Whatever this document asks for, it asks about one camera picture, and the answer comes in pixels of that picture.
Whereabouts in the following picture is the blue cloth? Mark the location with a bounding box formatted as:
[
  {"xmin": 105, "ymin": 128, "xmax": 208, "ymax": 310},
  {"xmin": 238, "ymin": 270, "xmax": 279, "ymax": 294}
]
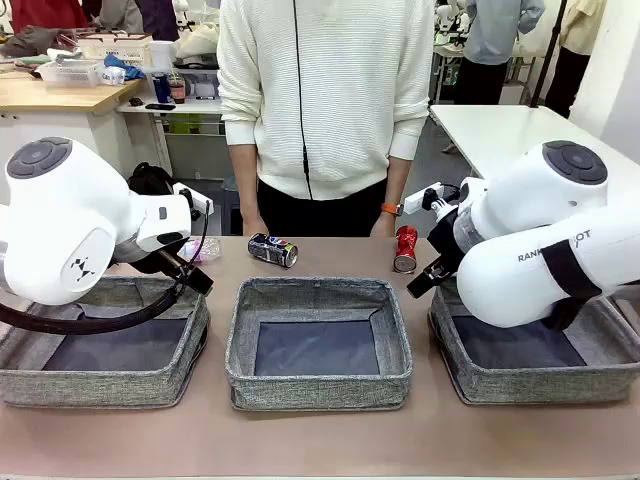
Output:
[{"xmin": 102, "ymin": 53, "xmax": 147, "ymax": 82}]

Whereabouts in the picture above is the white plastic crate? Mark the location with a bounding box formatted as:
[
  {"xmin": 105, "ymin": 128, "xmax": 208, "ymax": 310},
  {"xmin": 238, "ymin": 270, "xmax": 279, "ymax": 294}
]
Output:
[{"xmin": 36, "ymin": 59, "xmax": 105, "ymax": 88}]

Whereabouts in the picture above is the crushed black Pepsi can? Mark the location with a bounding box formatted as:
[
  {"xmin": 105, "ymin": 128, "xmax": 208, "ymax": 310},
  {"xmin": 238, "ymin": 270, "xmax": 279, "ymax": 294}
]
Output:
[{"xmin": 247, "ymin": 232, "xmax": 300, "ymax": 270}]

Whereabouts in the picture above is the dark drink cup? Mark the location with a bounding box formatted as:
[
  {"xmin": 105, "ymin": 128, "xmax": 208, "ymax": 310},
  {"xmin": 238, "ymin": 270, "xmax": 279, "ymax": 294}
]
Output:
[{"xmin": 169, "ymin": 72, "xmax": 188, "ymax": 105}]

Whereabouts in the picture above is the grey fabric basket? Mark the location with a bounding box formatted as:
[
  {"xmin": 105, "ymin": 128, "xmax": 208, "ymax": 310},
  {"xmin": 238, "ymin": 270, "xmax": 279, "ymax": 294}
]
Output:
[
  {"xmin": 224, "ymin": 277, "xmax": 415, "ymax": 413},
  {"xmin": 0, "ymin": 275, "xmax": 211, "ymax": 409},
  {"xmin": 428, "ymin": 279, "xmax": 640, "ymax": 407}
]

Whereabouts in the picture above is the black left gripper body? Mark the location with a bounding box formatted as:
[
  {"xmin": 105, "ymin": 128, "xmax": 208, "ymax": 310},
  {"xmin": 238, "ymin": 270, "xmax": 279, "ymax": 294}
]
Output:
[{"xmin": 113, "ymin": 242, "xmax": 182, "ymax": 275}]

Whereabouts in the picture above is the wooden table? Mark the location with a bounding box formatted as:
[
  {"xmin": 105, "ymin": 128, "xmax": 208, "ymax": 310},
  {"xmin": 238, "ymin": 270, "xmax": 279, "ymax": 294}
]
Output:
[{"xmin": 0, "ymin": 74, "xmax": 147, "ymax": 116}]

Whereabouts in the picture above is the black backpack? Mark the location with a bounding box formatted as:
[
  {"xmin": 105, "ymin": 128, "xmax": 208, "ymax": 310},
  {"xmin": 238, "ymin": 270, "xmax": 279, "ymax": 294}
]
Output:
[{"xmin": 126, "ymin": 161, "xmax": 177, "ymax": 197}]

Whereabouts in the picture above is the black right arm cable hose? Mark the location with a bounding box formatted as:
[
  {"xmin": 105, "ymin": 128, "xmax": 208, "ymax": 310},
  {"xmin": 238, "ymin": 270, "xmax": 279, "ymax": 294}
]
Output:
[{"xmin": 542, "ymin": 292, "xmax": 594, "ymax": 332}]

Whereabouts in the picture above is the person's right hand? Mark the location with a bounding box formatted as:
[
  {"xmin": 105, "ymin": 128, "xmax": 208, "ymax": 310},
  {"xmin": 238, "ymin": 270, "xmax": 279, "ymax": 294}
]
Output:
[{"xmin": 241, "ymin": 212, "xmax": 270, "ymax": 237}]

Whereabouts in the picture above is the white tote bag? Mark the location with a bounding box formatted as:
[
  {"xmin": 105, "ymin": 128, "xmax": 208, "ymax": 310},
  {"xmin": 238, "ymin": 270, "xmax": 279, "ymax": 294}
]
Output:
[{"xmin": 174, "ymin": 21, "xmax": 222, "ymax": 64}]

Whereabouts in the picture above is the black pole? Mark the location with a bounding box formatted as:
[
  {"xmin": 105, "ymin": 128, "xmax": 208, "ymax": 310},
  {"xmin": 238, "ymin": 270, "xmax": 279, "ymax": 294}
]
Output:
[{"xmin": 528, "ymin": 0, "xmax": 569, "ymax": 109}]

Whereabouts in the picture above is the person in red top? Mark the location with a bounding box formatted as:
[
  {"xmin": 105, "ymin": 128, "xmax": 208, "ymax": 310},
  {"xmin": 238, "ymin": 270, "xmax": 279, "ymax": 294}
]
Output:
[{"xmin": 8, "ymin": 0, "xmax": 89, "ymax": 34}]

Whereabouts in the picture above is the crushed red can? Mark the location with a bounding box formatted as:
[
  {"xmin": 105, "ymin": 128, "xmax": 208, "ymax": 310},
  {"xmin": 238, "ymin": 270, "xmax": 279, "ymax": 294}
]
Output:
[{"xmin": 392, "ymin": 224, "xmax": 419, "ymax": 275}]

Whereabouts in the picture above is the grey jacket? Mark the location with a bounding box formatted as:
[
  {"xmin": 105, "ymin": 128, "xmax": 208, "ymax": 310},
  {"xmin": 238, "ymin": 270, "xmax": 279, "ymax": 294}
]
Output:
[{"xmin": 0, "ymin": 24, "xmax": 67, "ymax": 59}]

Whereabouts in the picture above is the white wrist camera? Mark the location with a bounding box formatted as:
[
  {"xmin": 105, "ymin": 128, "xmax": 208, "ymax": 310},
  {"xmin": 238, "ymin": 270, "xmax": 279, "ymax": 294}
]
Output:
[
  {"xmin": 173, "ymin": 183, "xmax": 215, "ymax": 222},
  {"xmin": 403, "ymin": 182, "xmax": 460, "ymax": 221}
]

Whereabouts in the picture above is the person's left forearm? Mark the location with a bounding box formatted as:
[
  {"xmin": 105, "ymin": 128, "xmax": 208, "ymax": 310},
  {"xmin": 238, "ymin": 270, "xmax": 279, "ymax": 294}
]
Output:
[{"xmin": 382, "ymin": 154, "xmax": 410, "ymax": 207}]

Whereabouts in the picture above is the white side table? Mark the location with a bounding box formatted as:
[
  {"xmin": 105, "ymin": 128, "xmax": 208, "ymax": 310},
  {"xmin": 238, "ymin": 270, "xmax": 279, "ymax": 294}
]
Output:
[{"xmin": 117, "ymin": 67, "xmax": 232, "ymax": 180}]

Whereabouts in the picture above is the person in cream top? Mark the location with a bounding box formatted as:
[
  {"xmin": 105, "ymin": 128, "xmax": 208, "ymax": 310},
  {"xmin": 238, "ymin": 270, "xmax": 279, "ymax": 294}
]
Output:
[{"xmin": 543, "ymin": 0, "xmax": 609, "ymax": 120}]

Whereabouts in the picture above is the black microphone cable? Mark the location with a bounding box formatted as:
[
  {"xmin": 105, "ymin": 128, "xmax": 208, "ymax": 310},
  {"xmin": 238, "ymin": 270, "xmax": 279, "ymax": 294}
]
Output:
[{"xmin": 292, "ymin": 0, "xmax": 315, "ymax": 201}]

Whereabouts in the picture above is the person's right forearm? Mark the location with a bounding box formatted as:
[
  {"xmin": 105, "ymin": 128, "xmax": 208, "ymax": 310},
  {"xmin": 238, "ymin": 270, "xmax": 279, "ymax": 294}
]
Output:
[{"xmin": 229, "ymin": 143, "xmax": 260, "ymax": 217}]

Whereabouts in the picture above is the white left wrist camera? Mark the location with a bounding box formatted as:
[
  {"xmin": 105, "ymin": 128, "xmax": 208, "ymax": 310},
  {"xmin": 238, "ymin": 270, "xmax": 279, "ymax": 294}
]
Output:
[{"xmin": 173, "ymin": 183, "xmax": 215, "ymax": 222}]

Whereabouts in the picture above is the person in white sweater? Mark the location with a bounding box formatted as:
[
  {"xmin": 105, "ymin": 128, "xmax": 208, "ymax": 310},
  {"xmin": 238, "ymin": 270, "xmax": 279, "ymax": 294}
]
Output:
[{"xmin": 216, "ymin": 0, "xmax": 436, "ymax": 239}]

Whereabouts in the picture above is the clear bottle with pink label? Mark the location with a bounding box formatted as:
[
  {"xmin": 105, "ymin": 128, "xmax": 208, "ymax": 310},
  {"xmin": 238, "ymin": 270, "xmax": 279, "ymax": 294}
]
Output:
[{"xmin": 178, "ymin": 238, "xmax": 222, "ymax": 264}]

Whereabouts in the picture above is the person's left hand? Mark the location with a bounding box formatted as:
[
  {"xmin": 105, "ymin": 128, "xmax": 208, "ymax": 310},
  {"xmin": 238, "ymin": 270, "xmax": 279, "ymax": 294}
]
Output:
[{"xmin": 369, "ymin": 213, "xmax": 399, "ymax": 239}]

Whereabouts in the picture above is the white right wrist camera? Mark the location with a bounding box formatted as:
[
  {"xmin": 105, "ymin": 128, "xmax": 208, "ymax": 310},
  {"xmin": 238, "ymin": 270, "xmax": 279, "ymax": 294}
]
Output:
[{"xmin": 403, "ymin": 182, "xmax": 460, "ymax": 221}]

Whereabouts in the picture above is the blue bottle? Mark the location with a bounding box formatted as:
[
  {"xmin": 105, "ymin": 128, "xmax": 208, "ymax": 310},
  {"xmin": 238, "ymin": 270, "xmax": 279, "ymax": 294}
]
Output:
[{"xmin": 151, "ymin": 73, "xmax": 172, "ymax": 104}]

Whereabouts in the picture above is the person in light blue shirt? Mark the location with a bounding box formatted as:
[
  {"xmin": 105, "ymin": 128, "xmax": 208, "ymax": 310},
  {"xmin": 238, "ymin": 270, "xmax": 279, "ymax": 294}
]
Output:
[{"xmin": 462, "ymin": 0, "xmax": 546, "ymax": 106}]

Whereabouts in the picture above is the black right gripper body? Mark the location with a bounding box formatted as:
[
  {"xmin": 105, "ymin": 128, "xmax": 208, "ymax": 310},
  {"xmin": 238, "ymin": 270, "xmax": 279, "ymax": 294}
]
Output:
[{"xmin": 427, "ymin": 209, "xmax": 470, "ymax": 275}]

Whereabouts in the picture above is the person in dark purple top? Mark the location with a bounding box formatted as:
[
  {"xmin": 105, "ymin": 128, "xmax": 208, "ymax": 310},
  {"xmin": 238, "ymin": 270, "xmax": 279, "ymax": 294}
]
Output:
[{"xmin": 133, "ymin": 0, "xmax": 181, "ymax": 42}]

